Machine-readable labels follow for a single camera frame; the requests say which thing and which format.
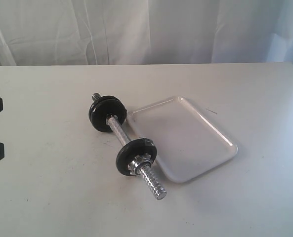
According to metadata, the chrome spin lock nut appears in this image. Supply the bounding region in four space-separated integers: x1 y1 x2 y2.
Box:
127 156 152 176

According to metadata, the white backdrop curtain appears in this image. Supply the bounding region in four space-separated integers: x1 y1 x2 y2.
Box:
0 0 293 66

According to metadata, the white rectangular plastic tray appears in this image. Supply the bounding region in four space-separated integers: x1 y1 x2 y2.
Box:
127 96 238 183

